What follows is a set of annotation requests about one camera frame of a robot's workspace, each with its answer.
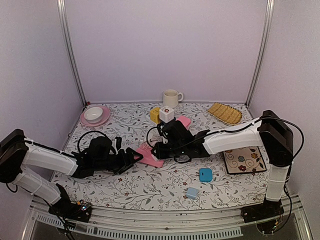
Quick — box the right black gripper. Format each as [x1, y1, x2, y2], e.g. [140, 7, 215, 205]
[151, 141, 186, 160]

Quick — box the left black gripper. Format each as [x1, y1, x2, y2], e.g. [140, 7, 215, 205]
[94, 147, 144, 175]

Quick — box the pink power strip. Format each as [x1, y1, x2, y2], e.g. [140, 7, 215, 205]
[136, 142, 164, 168]

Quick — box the blue plug adapter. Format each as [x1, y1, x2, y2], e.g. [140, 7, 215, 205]
[198, 168, 213, 183]

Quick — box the white charger with cable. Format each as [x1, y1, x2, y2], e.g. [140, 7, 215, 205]
[139, 135, 163, 151]

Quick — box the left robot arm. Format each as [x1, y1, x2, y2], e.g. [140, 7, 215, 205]
[0, 129, 143, 217]

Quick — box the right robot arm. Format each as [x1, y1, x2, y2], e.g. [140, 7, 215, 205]
[151, 110, 294, 218]

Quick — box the dark blue cube socket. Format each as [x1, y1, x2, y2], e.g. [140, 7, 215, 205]
[160, 118, 176, 126]

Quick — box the yellow cube socket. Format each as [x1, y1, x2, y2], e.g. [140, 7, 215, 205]
[149, 107, 161, 124]

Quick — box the white cube socket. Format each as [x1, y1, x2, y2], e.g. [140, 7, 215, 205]
[159, 105, 174, 122]

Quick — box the pink plug adapter on top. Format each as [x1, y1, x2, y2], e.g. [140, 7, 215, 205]
[176, 115, 191, 129]

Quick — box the light blue charger plug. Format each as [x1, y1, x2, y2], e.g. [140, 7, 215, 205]
[185, 187, 199, 200]

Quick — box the pink plate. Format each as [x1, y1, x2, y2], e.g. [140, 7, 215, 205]
[79, 106, 111, 127]

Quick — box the floral table cloth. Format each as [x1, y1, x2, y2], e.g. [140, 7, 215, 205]
[51, 102, 269, 211]

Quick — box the cream ceramic mug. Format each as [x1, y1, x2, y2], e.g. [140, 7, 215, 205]
[162, 89, 184, 108]

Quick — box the white bowl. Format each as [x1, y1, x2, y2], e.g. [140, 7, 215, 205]
[84, 106, 103, 123]

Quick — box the yellow woven tray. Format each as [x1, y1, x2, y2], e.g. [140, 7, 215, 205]
[207, 102, 243, 126]

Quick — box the floral square coaster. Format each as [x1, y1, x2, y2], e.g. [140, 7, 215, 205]
[223, 146, 267, 175]

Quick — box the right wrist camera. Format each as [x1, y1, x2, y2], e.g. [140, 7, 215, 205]
[156, 123, 168, 144]

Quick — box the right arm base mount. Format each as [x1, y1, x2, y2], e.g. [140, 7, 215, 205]
[240, 200, 284, 223]

